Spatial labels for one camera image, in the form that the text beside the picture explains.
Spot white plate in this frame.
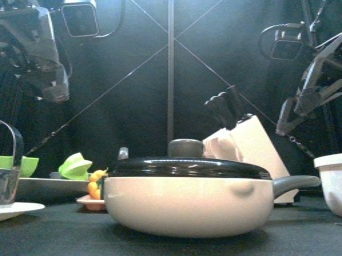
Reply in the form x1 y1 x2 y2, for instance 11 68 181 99
0 201 47 222

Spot black camera cable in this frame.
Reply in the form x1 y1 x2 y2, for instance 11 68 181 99
95 0 127 39
258 22 306 61

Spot white knife block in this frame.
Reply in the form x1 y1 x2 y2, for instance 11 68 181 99
202 113 301 205

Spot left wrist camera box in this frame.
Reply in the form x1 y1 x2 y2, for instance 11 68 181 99
61 0 102 38

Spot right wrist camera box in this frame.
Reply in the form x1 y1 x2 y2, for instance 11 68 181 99
269 29 306 62

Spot black lid with grey knob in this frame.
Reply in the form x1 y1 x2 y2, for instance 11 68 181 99
109 138 273 181

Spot white pot with grey handle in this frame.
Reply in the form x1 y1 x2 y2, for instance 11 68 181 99
103 174 322 239

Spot grey metal tray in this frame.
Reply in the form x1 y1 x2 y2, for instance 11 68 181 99
16 176 94 203

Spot small pink dish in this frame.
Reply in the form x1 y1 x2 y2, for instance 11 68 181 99
75 194 109 212

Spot grey metal frame pole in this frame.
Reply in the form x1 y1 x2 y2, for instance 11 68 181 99
166 0 177 143

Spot green toy starfruit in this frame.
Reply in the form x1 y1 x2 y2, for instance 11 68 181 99
58 152 94 181

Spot glass cup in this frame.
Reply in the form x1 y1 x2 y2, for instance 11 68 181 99
0 119 26 207

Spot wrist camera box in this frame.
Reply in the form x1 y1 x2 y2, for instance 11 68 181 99
61 0 102 38
269 29 306 62

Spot white cup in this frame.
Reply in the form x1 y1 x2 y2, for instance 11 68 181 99
313 153 342 218

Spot small silver metal handle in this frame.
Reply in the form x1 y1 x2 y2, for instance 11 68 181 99
117 146 131 162

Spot green toy bowl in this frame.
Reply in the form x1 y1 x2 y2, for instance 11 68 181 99
0 155 41 178

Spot black handled knife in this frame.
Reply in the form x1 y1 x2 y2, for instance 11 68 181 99
204 94 241 131
226 84 248 122

